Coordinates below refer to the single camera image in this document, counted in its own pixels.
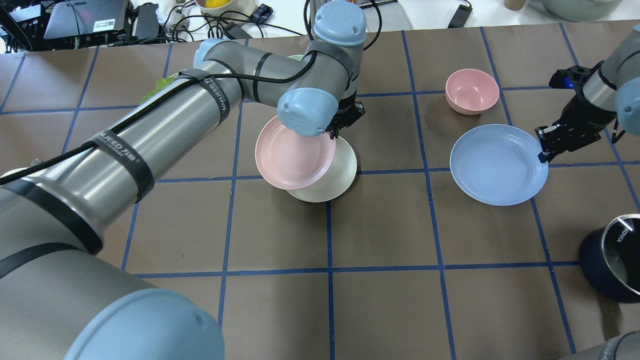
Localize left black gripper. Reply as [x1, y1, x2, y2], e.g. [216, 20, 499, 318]
[327, 91, 366, 141]

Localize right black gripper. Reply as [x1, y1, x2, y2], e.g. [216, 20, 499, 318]
[534, 63, 626, 164]

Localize pink plate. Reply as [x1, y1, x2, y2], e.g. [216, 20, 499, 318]
[254, 116, 338, 191]

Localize blue plate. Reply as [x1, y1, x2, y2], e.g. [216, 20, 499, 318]
[449, 124, 549, 207]

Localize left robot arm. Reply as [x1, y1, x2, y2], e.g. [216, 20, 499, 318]
[0, 0, 367, 360]

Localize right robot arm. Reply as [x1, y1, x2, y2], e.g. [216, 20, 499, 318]
[534, 23, 640, 163]

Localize white plate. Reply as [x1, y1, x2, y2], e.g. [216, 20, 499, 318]
[287, 137, 358, 203]

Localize mint green bowl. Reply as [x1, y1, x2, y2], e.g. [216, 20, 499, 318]
[288, 54, 306, 62]

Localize dark blue steel pot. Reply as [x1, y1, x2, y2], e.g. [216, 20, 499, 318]
[578, 213, 640, 304]

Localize pink bowl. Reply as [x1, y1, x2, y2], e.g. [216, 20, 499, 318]
[445, 68, 500, 116]

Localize yellow fruit bowl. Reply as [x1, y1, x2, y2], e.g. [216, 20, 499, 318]
[195, 0, 258, 19]

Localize black power adapter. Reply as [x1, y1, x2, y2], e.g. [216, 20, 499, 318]
[447, 4, 473, 28]

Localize green lettuce leaf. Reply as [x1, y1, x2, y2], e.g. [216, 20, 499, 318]
[140, 73, 179, 105]

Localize black electronics box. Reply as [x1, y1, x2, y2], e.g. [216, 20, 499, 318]
[43, 0, 134, 41]

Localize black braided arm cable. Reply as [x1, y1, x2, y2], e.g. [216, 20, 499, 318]
[0, 50, 319, 187]

